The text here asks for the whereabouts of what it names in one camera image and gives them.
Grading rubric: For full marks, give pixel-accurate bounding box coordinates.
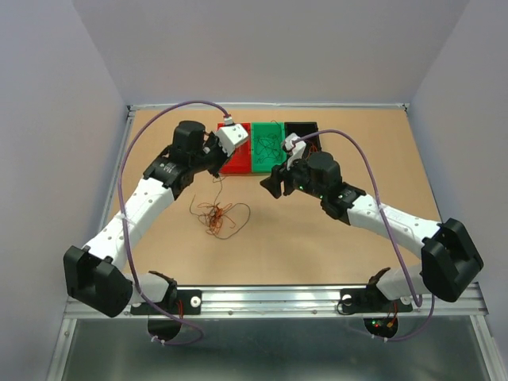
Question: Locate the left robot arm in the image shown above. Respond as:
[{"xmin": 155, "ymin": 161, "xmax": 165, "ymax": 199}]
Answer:
[{"xmin": 63, "ymin": 121, "xmax": 248, "ymax": 318}]

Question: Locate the black plastic bin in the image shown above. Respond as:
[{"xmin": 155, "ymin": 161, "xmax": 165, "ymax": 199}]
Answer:
[{"xmin": 284, "ymin": 121, "xmax": 321, "ymax": 158}]

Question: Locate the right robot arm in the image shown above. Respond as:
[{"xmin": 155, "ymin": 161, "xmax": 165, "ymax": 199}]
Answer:
[{"xmin": 260, "ymin": 152, "xmax": 484, "ymax": 310}]

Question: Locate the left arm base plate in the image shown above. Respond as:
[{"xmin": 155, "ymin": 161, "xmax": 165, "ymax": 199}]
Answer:
[{"xmin": 129, "ymin": 288, "xmax": 202, "ymax": 318}]

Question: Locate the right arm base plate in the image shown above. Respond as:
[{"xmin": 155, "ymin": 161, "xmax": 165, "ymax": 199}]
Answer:
[{"xmin": 337, "ymin": 287, "xmax": 413, "ymax": 315}]

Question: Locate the black thin wire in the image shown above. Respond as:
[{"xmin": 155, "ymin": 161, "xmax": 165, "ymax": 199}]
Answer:
[{"xmin": 253, "ymin": 121, "xmax": 286, "ymax": 165}]

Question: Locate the orange wire bundle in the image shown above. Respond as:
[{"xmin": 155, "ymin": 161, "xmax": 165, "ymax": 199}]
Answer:
[{"xmin": 188, "ymin": 175, "xmax": 252, "ymax": 241}]

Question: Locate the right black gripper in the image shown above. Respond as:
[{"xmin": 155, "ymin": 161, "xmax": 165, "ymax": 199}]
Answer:
[{"xmin": 258, "ymin": 152, "xmax": 325, "ymax": 200}]

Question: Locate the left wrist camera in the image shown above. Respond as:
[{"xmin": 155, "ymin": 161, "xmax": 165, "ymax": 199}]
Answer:
[{"xmin": 216, "ymin": 124, "xmax": 248, "ymax": 157}]

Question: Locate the aluminium front rail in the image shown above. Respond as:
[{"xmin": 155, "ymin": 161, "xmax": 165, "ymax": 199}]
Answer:
[{"xmin": 64, "ymin": 283, "xmax": 488, "ymax": 320}]

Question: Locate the red plastic bin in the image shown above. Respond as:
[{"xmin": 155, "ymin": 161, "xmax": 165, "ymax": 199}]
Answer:
[{"xmin": 216, "ymin": 123, "xmax": 252, "ymax": 175}]

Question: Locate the green plastic bin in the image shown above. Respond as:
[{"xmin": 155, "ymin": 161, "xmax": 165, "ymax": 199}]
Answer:
[{"xmin": 251, "ymin": 121, "xmax": 287, "ymax": 173}]

